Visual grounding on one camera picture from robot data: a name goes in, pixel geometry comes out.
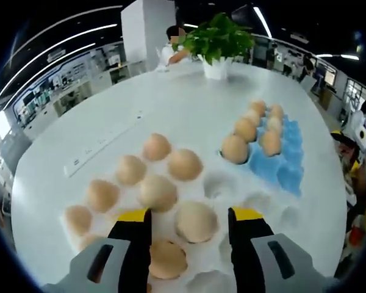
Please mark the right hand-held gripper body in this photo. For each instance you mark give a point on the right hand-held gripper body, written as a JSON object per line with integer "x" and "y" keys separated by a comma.
{"x": 364, "y": 137}

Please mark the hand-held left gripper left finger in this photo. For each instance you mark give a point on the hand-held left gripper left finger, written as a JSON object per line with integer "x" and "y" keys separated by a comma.
{"x": 134, "y": 244}

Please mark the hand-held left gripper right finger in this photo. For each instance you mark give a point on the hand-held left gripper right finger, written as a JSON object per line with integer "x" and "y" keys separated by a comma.
{"x": 244, "y": 244}

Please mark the cluster of brown eggs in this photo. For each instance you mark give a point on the cluster of brown eggs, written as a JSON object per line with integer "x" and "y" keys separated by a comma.
{"x": 233, "y": 148}
{"x": 157, "y": 192}

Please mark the blue egg tray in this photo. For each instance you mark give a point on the blue egg tray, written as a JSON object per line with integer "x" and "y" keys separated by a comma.
{"x": 286, "y": 164}

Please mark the white foam holder tray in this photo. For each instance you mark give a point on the white foam holder tray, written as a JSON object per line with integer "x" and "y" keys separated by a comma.
{"x": 219, "y": 186}

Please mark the white table socket strip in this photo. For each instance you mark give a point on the white table socket strip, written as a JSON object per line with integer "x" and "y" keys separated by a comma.
{"x": 88, "y": 151}

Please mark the straight ceiling light strip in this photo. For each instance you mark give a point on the straight ceiling light strip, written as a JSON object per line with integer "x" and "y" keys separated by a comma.
{"x": 262, "y": 21}

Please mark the green plant in white pot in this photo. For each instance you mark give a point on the green plant in white pot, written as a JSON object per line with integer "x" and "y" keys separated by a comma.
{"x": 215, "y": 68}

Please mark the white table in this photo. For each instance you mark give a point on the white table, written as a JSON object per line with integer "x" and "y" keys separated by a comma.
{"x": 177, "y": 100}

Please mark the ceiling air conditioner unit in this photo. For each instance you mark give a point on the ceiling air conditioner unit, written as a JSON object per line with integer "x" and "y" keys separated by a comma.
{"x": 55, "y": 55}

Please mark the white square pillar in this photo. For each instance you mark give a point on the white square pillar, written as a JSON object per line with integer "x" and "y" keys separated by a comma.
{"x": 143, "y": 30}

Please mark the blue trimmed display wall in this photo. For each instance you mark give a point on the blue trimmed display wall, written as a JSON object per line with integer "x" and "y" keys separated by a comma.
{"x": 36, "y": 97}

